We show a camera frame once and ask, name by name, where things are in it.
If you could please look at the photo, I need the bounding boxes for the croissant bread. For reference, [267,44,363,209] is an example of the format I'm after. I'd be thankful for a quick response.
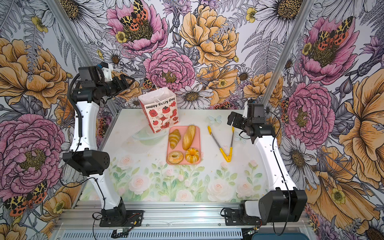
[169,129,181,149]

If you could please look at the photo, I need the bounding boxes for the glazed donut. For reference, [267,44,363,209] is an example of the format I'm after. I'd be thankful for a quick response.
[167,151,184,165]

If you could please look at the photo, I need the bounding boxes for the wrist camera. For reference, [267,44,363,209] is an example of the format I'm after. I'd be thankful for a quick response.
[243,100,250,118]
[99,62,113,82]

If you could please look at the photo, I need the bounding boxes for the pink plastic tray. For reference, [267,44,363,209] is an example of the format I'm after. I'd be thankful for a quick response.
[167,125,202,165]

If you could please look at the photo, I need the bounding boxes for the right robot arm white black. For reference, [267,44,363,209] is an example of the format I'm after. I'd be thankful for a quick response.
[228,101,308,226]

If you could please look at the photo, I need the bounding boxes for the teal box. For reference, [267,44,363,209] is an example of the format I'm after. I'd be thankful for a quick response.
[251,233,309,240]

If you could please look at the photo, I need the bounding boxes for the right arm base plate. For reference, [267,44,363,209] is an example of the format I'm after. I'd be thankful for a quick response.
[220,208,263,227]

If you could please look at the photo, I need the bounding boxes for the white red paper gift bag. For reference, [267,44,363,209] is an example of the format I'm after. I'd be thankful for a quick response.
[139,87,179,134]

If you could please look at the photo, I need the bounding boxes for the long bread roll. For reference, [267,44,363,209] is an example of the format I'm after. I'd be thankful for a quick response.
[183,125,196,150]

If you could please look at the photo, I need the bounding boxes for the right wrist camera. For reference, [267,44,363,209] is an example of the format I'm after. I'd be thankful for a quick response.
[243,100,250,118]

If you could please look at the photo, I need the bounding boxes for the bundt cake bread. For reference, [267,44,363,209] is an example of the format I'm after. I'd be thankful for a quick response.
[186,148,200,164]

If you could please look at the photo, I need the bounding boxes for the small green circuit board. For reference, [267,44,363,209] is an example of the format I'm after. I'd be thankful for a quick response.
[111,228,131,239]

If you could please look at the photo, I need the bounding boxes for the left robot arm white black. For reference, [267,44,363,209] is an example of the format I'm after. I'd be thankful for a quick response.
[63,62,133,227]

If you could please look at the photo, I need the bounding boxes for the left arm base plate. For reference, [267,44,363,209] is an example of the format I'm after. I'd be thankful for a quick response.
[100,210,144,228]

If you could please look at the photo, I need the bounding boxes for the yellow steel tongs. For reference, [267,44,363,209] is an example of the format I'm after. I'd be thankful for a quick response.
[208,126,235,163]

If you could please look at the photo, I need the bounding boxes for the aluminium front rail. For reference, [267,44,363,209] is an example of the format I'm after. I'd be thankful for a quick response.
[53,201,311,232]

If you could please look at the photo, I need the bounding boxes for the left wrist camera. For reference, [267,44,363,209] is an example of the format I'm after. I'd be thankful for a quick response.
[99,62,113,82]

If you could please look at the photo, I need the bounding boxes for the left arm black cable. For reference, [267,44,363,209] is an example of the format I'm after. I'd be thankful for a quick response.
[58,73,107,211]

